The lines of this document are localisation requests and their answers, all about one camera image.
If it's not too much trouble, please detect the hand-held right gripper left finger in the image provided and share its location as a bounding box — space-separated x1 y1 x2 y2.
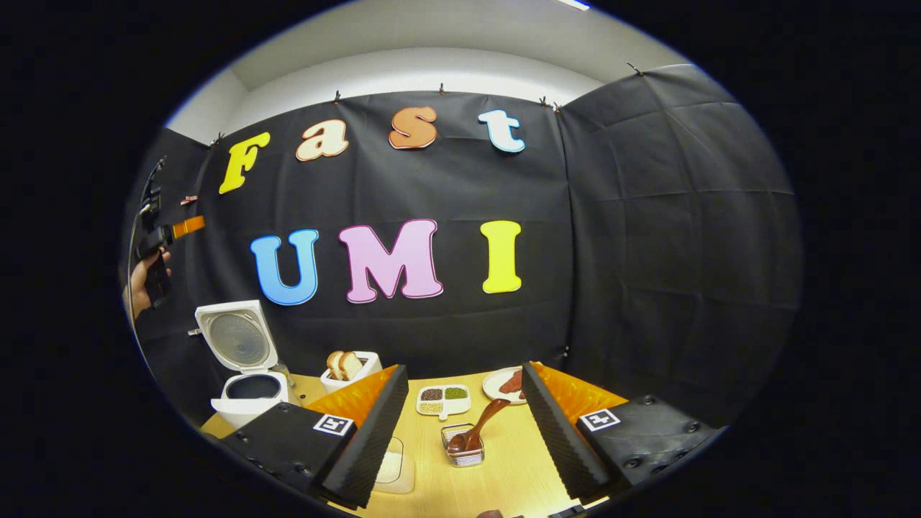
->
219 364 409 509

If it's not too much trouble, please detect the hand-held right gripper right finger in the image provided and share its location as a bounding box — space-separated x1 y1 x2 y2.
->
521 361 724 503

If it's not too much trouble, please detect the brown wooden spoon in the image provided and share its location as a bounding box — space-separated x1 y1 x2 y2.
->
448 399 511 453

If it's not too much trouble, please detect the wire chopstick holder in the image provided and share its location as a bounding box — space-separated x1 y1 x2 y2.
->
440 423 485 468

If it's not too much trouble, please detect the white rice cooker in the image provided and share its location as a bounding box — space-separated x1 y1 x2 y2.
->
194 300 290 430

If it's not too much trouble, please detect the clear plastic box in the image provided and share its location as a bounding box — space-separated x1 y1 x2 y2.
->
373 436 417 494

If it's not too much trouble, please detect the white toaster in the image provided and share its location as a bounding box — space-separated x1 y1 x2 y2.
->
319 351 383 394

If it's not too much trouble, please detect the white divided bean dish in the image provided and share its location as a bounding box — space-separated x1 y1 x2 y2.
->
417 384 471 421

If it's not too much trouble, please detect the white round plate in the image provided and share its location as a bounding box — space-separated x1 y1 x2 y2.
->
482 366 526 405

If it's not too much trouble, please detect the black backdrop cloth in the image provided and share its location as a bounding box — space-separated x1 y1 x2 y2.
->
119 63 803 432

